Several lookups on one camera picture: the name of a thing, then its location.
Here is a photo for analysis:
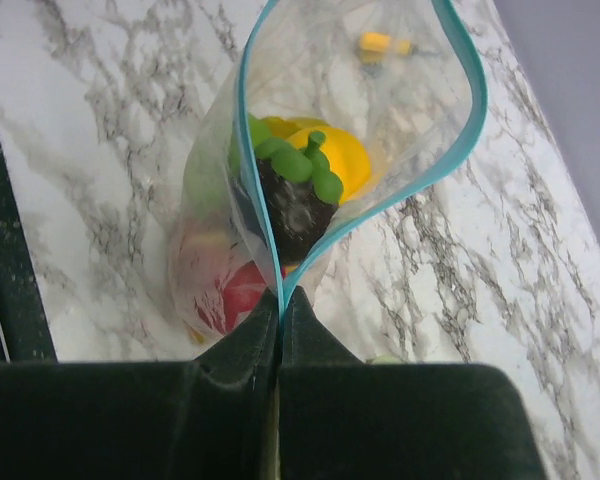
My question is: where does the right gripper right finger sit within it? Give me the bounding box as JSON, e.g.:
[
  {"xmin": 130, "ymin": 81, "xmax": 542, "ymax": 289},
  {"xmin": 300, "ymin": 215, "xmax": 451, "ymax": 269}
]
[{"xmin": 278, "ymin": 289, "xmax": 546, "ymax": 479}]

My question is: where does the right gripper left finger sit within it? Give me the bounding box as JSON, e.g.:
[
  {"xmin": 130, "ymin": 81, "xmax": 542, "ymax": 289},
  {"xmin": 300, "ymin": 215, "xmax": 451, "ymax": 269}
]
[{"xmin": 0, "ymin": 293, "xmax": 278, "ymax": 479}]

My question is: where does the dark purple toy mangosteen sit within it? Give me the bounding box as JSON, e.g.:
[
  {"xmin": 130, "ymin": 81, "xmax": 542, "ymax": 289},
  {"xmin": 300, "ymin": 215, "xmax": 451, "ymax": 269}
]
[{"xmin": 255, "ymin": 129, "xmax": 344, "ymax": 267}]

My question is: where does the orange yellow toy fruit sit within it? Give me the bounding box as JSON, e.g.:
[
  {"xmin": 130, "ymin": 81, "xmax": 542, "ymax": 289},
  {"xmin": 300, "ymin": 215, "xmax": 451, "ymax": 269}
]
[{"xmin": 263, "ymin": 116, "xmax": 372, "ymax": 204}]

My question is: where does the clear zip top bag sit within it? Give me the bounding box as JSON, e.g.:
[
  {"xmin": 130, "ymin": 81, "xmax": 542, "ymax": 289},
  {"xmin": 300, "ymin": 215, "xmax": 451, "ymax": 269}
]
[{"xmin": 168, "ymin": 1, "xmax": 487, "ymax": 346}]

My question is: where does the green toy pepper slice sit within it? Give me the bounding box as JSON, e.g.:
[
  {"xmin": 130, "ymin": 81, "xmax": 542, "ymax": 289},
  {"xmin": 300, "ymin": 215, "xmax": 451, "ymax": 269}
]
[{"xmin": 182, "ymin": 126, "xmax": 242, "ymax": 218}]

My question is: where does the green perforated plastic basket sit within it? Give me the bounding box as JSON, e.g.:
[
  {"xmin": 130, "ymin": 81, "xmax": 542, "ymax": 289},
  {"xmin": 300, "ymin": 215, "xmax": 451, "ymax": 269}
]
[{"xmin": 367, "ymin": 355, "xmax": 402, "ymax": 365}]

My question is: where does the yellow handled screwdriver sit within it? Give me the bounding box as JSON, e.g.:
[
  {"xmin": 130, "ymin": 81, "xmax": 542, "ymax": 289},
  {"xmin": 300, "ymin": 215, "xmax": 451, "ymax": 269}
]
[{"xmin": 357, "ymin": 32, "xmax": 441, "ymax": 65}]

